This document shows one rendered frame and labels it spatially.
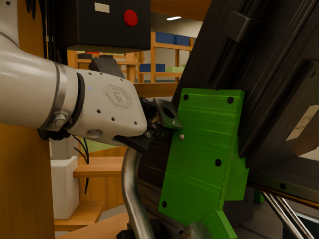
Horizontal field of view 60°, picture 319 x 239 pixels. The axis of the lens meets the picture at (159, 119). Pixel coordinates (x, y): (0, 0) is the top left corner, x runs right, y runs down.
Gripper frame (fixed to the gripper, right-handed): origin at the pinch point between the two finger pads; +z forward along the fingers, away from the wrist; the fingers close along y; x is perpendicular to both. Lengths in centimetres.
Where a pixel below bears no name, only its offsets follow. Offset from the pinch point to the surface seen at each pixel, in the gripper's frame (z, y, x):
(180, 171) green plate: 2.8, -8.6, 1.4
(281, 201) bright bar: 19.8, -16.2, -3.5
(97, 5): -8.0, 23.2, -3.0
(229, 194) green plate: 6.9, -14.4, -2.5
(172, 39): 343, 417, 163
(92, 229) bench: 11.8, -1.6, 44.5
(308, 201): 15.2, -18.8, -9.1
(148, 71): 304, 363, 223
